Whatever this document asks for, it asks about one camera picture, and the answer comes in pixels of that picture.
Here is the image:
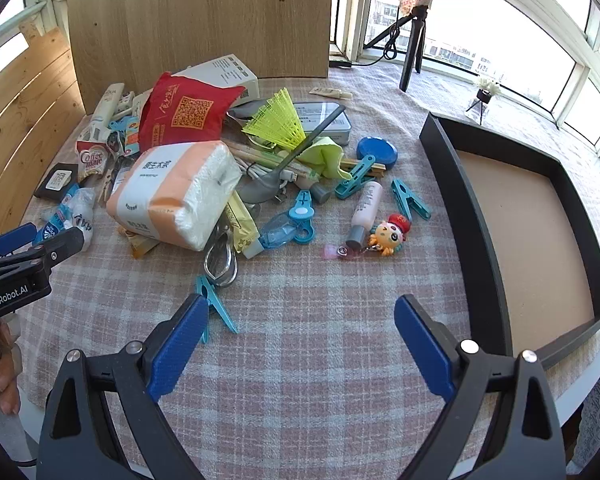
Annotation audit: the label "light blue plastic clip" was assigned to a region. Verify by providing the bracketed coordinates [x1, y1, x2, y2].
[287, 190, 316, 245]

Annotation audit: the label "wooden chopsticks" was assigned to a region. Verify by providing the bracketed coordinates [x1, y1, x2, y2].
[227, 140, 322, 179]

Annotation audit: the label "teal clothespin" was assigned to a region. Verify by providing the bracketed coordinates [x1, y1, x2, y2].
[334, 155, 377, 200]
[390, 179, 432, 221]
[195, 276, 239, 335]

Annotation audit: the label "silver metal clip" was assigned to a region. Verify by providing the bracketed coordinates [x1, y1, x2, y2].
[203, 227, 239, 289]

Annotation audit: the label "pink plaid tablecloth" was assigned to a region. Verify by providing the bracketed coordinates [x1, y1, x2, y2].
[16, 62, 600, 480]

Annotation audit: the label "grey metal tin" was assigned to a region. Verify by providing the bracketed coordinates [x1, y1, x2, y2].
[290, 101, 354, 146]

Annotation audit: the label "white desk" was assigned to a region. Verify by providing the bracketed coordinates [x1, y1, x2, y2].
[19, 310, 600, 480]

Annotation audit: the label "blue wet wipes packet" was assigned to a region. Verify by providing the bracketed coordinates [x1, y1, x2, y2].
[32, 184, 81, 246]

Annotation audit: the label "cartoon doll keychain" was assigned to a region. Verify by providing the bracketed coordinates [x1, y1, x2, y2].
[367, 213, 412, 257]

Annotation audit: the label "upright wooden board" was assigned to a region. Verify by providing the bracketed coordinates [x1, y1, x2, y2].
[67, 0, 333, 107]

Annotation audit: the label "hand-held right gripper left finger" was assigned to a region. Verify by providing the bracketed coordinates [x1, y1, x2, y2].
[37, 292, 211, 480]

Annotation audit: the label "yellow shuttlecock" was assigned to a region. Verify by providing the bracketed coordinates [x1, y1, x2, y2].
[242, 88, 309, 154]

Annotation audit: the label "white cable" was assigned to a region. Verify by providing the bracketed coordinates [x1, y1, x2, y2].
[235, 157, 299, 184]

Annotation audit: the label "black wet wipes pack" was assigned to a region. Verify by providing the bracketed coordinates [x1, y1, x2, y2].
[33, 162, 80, 200]

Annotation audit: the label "coffee creamer sachet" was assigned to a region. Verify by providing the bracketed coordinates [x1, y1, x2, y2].
[76, 141, 110, 182]

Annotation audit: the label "ring light tripod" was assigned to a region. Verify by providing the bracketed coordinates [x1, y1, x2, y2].
[332, 0, 600, 167]

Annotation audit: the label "black tray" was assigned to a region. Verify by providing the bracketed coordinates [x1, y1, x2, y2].
[419, 112, 600, 372]

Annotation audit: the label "slatted wooden panel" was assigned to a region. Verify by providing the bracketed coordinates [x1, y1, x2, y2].
[0, 27, 87, 241]

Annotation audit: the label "white sunscreen tube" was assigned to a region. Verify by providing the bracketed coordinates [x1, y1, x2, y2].
[87, 83, 127, 136]

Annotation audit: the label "blue round lid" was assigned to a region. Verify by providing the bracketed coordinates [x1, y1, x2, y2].
[357, 137, 399, 171]

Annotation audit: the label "orange sachet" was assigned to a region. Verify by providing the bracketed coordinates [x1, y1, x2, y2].
[127, 234, 162, 261]

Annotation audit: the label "white cardboard box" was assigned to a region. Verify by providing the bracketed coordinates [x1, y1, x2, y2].
[172, 54, 260, 106]

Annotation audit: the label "grey spoon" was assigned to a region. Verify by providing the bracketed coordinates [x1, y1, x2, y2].
[240, 107, 347, 206]

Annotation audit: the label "pink bottle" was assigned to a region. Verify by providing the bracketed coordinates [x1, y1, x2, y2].
[345, 180, 384, 249]

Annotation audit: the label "yellow tube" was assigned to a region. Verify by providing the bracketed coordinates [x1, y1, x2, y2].
[224, 194, 264, 260]

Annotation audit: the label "small potted white flowers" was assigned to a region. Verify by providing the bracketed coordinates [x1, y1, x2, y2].
[467, 76, 502, 126]

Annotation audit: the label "green cloth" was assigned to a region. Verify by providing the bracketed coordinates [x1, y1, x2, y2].
[300, 136, 346, 181]

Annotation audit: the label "pink badge reel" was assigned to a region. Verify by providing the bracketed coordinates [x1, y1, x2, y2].
[322, 244, 362, 262]

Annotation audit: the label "beige sachet tube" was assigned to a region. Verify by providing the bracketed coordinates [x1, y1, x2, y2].
[309, 86, 355, 101]

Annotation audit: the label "clear plastic wrap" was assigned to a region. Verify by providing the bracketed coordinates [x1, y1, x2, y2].
[70, 187, 97, 252]

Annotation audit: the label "wooden clothespin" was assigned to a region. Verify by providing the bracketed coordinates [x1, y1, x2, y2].
[339, 157, 387, 180]
[99, 167, 117, 207]

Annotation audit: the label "red snack packet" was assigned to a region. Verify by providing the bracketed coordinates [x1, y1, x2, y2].
[139, 72, 246, 154]

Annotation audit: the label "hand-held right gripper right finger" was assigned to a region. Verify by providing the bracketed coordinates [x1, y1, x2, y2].
[394, 294, 567, 480]

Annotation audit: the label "black cable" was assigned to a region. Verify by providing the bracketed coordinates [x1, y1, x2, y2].
[330, 10, 409, 69]

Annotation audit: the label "orange white tissue pack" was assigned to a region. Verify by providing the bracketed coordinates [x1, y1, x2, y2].
[106, 140, 244, 252]

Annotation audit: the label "person's left hand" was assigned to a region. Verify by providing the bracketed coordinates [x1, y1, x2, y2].
[0, 320, 25, 416]

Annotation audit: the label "black tripod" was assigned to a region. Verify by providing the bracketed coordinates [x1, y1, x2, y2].
[397, 0, 433, 94]

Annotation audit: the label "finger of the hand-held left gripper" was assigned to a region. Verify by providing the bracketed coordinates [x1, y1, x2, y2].
[0, 223, 39, 261]
[27, 227, 86, 272]

